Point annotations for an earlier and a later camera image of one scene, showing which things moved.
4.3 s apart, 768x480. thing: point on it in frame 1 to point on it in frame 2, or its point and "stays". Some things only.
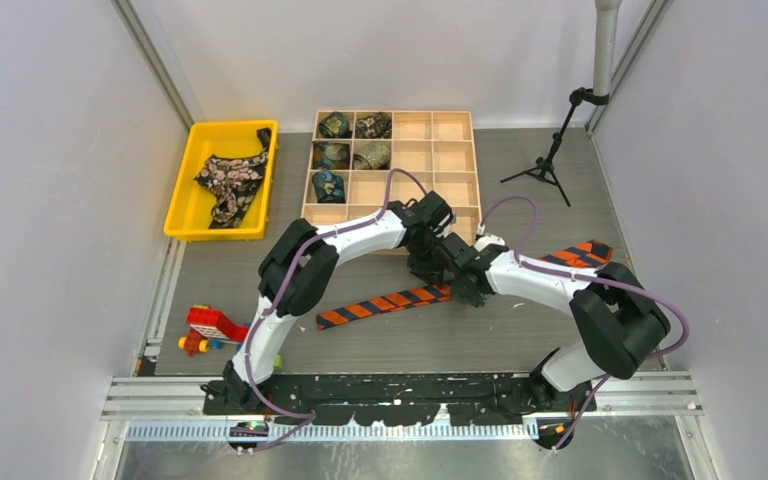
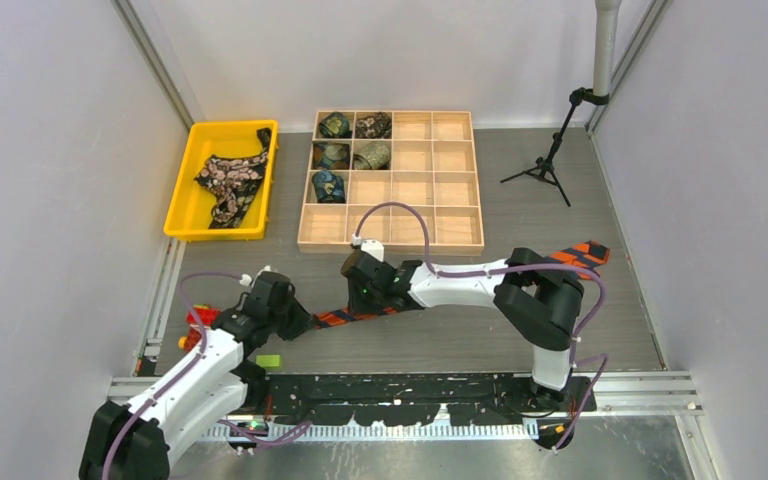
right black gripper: x=475 y=299 to x=356 y=303
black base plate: x=382 y=399 stays
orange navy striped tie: x=586 y=255 stays
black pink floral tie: x=234 y=180 stays
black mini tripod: x=544 y=167 stays
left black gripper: x=432 y=272 to x=301 y=321
